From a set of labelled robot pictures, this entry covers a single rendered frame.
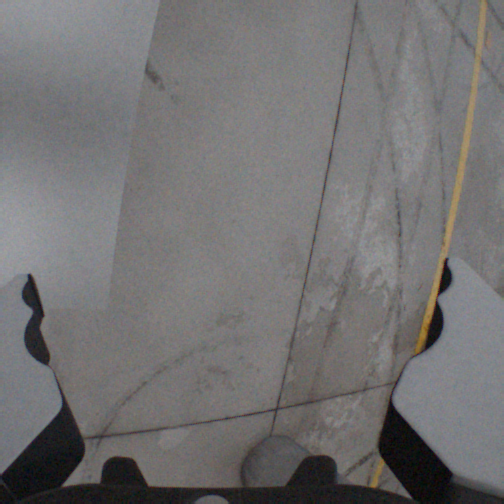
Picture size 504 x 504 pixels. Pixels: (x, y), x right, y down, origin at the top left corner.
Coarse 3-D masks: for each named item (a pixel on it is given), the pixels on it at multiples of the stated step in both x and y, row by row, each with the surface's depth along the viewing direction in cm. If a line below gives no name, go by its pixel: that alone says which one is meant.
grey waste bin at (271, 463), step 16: (256, 448) 179; (272, 448) 176; (288, 448) 175; (304, 448) 180; (256, 464) 172; (272, 464) 168; (288, 464) 165; (256, 480) 168; (272, 480) 162; (288, 480) 158
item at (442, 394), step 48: (480, 288) 10; (432, 336) 9; (480, 336) 8; (432, 384) 7; (480, 384) 7; (384, 432) 7; (432, 432) 6; (480, 432) 6; (432, 480) 6; (480, 480) 5
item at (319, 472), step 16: (112, 464) 6; (128, 464) 6; (304, 464) 6; (320, 464) 6; (336, 464) 6; (112, 480) 5; (128, 480) 5; (144, 480) 5; (304, 480) 5; (320, 480) 5; (336, 480) 5; (32, 496) 5; (48, 496) 5; (64, 496) 5; (80, 496) 5; (96, 496) 5; (112, 496) 5; (128, 496) 5; (144, 496) 5; (160, 496) 5; (176, 496) 5; (192, 496) 5; (208, 496) 5; (224, 496) 5; (240, 496) 5; (256, 496) 5; (272, 496) 5; (288, 496) 5; (304, 496) 5; (320, 496) 5; (336, 496) 5; (352, 496) 5; (368, 496) 5; (384, 496) 5; (400, 496) 5
